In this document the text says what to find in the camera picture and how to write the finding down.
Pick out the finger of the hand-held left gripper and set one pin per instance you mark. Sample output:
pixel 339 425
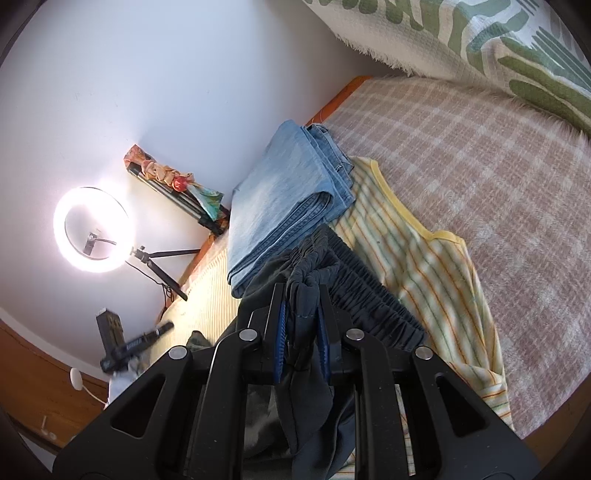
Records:
pixel 161 330

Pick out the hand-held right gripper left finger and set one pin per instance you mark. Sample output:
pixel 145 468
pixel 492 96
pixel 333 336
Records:
pixel 279 341

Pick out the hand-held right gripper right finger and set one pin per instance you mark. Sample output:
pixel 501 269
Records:
pixel 323 341

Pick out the dark green pants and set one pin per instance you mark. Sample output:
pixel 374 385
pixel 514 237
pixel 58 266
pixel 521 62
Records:
pixel 369 300

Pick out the white cloth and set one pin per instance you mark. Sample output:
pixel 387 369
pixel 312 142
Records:
pixel 122 383

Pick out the white clip lamp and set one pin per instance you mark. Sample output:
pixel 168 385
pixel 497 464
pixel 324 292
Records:
pixel 76 377

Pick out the small black tripod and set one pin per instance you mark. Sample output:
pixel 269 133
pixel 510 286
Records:
pixel 147 257

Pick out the black phone holder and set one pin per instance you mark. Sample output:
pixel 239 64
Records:
pixel 90 244

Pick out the yellow striped shirt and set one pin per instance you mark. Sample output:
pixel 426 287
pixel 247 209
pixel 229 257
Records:
pixel 415 277

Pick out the folded silver tripod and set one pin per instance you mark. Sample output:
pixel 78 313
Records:
pixel 184 203

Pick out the folded blue jeans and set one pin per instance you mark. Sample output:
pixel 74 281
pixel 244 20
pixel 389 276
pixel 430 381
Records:
pixel 277 194

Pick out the colourful patterned scarf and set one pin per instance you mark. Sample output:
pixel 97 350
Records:
pixel 157 173

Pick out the pink checked blanket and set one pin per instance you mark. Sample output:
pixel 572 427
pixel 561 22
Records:
pixel 485 184

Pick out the green patterned white cushion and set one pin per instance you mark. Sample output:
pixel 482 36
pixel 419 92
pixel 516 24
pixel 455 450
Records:
pixel 415 37

